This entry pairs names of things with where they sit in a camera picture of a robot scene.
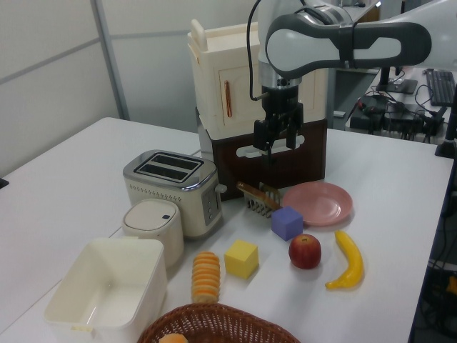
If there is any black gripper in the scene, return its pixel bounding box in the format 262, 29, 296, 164
253, 85, 305, 166

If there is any red apple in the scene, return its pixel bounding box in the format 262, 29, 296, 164
288, 234, 322, 269

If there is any cream plastic container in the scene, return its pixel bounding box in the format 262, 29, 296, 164
44, 237, 168, 340

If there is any dark brown crate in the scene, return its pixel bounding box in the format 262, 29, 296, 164
195, 106, 328, 203

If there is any brown bread slice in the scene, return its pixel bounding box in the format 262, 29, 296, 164
236, 181, 283, 212

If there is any metal toast rack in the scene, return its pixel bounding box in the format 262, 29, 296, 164
244, 182, 283, 218

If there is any pink plastic plate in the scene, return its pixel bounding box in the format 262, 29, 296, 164
282, 182, 353, 227

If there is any purple foam cube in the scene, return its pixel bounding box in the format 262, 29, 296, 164
271, 206, 304, 242

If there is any black power box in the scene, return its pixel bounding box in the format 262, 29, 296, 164
349, 95, 447, 140

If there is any cream toy cabinet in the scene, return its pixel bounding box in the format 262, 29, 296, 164
187, 19, 328, 139

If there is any black monitor stand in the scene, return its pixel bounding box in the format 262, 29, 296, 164
376, 66, 418, 94

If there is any yellow foam cube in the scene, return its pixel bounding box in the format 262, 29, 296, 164
224, 239, 259, 279

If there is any cream silver toaster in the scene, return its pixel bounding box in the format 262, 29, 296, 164
123, 149, 228, 240

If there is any yellow banana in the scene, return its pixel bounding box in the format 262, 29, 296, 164
324, 230, 365, 291

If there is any cream mini bin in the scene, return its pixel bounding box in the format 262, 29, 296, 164
121, 199, 185, 269

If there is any orange striped bread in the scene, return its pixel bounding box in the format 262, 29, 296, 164
191, 251, 221, 304

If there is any black keyboard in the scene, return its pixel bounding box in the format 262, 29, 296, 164
426, 70, 457, 107

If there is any brown wicker basket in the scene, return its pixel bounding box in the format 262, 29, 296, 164
137, 303, 301, 343

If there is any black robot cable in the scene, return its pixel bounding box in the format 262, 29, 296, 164
245, 0, 268, 101

